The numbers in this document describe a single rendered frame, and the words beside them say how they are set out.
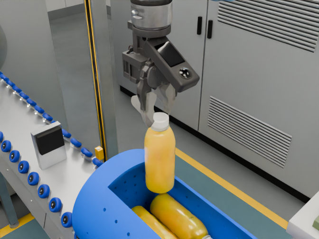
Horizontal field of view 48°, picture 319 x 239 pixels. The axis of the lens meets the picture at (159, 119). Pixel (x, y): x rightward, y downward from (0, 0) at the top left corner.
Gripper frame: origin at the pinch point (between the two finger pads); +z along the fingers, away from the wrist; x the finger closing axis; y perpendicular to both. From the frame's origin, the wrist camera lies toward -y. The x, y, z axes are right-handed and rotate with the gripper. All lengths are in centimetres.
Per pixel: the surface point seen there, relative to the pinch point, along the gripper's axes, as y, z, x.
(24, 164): 52, 38, 15
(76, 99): 227, 132, -93
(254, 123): 59, 92, -134
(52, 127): 51, 27, 3
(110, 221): -2.1, 17.8, 15.7
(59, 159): 51, 42, 3
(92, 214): 3.3, 19.3, 16.9
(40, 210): 39, 48, 17
